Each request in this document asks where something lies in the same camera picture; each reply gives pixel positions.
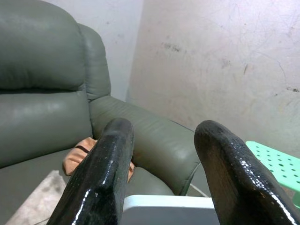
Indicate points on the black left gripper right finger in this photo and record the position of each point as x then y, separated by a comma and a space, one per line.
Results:
234, 182

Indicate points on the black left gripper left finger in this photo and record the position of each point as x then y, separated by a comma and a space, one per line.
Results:
98, 182

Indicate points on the peach cloth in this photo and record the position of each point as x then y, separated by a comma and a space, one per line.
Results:
75, 159

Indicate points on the green plastic stool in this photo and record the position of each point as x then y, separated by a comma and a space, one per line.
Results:
281, 164

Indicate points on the white-grey cloth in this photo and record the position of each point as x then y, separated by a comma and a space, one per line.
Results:
39, 201

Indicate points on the grey-green leather sofa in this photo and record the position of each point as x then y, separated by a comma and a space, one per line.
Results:
42, 58

